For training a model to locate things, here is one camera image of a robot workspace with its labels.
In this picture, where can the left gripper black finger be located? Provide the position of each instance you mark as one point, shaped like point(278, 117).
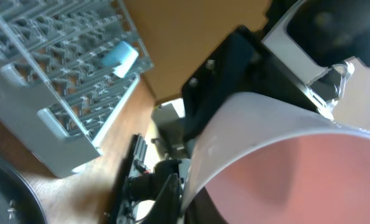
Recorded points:
point(166, 208)

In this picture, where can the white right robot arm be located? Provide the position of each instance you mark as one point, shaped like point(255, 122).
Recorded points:
point(301, 42)

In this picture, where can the pink cup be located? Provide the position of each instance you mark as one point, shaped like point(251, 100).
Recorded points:
point(260, 160)

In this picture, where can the grey dishwasher rack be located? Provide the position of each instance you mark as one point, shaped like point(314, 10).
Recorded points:
point(55, 95)

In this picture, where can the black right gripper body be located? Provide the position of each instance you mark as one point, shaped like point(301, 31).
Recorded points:
point(241, 63)

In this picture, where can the blue cup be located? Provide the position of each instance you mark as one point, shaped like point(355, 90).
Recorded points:
point(121, 58)

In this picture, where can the round black serving tray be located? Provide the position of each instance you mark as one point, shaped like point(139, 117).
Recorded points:
point(18, 202)

